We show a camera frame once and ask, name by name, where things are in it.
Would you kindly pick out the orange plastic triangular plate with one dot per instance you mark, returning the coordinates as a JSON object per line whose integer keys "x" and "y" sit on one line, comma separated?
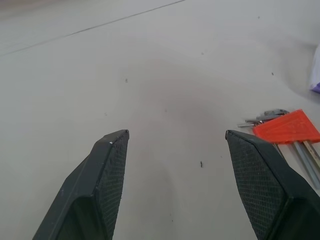
{"x": 287, "y": 127}

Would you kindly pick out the white and purple object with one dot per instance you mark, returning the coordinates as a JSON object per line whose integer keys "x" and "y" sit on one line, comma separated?
{"x": 315, "y": 72}

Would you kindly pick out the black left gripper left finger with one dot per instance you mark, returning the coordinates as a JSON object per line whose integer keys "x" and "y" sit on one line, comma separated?
{"x": 85, "y": 190}

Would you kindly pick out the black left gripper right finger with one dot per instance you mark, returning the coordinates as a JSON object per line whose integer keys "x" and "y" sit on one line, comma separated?
{"x": 270, "y": 190}

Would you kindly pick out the grey metal bar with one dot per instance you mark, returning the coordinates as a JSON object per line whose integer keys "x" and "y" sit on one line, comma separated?
{"x": 308, "y": 165}

